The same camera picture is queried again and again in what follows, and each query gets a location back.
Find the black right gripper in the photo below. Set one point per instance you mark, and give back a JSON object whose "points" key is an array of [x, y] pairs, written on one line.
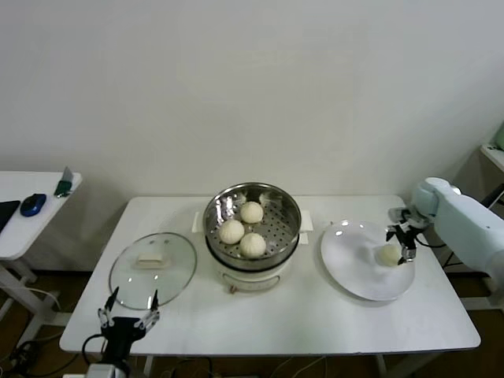
{"points": [[405, 237]]}

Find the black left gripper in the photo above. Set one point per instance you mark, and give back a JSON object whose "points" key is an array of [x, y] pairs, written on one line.
{"points": [[122, 334]]}

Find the white steamed baozi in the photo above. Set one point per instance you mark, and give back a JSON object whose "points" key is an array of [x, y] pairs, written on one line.
{"points": [[251, 212], [387, 255], [252, 245], [231, 231]]}

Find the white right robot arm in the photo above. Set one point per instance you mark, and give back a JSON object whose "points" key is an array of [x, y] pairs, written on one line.
{"points": [[464, 224]]}

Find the perforated steel steamer basket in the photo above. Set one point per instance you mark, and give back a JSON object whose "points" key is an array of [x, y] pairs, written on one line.
{"points": [[279, 236]]}

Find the white round plate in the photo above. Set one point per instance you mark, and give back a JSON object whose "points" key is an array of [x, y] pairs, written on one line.
{"points": [[346, 256]]}

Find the white table leg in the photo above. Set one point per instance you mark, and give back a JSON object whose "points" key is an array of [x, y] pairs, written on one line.
{"points": [[148, 367], [380, 366]]}

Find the white side table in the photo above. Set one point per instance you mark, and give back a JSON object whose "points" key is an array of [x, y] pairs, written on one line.
{"points": [[39, 232]]}

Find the white electric cooker pot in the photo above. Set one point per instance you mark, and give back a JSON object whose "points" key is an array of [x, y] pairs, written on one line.
{"points": [[250, 281]]}

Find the white shelf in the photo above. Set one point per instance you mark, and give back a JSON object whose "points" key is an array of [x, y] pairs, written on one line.
{"points": [[495, 157]]}

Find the blue computer mouse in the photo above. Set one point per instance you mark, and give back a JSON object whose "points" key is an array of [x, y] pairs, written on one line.
{"points": [[32, 205]]}

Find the mint green appliance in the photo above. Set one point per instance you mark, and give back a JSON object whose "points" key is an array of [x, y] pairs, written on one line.
{"points": [[500, 137]]}

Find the black tablet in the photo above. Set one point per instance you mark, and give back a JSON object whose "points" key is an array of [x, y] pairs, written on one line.
{"points": [[8, 214]]}

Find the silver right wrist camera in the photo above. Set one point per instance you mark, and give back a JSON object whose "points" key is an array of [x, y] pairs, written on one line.
{"points": [[409, 217]]}

